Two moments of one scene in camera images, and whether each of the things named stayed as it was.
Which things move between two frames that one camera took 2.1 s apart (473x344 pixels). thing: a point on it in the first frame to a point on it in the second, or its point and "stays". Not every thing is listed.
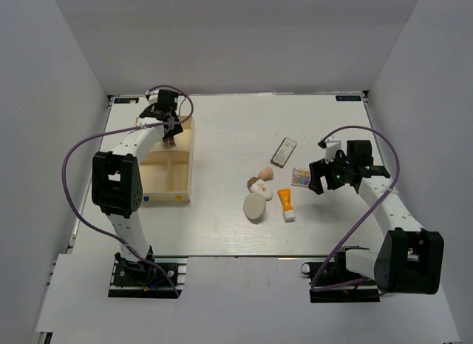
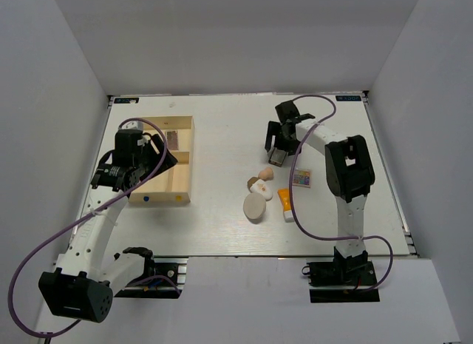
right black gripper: x=320 y=169 to x=292 y=148
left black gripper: x=177 y=129 to x=168 y=161
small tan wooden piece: x=266 y=174 stays
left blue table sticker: x=126 y=100 stays
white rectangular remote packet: x=284 y=152 stays
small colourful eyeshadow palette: x=300 y=177 stays
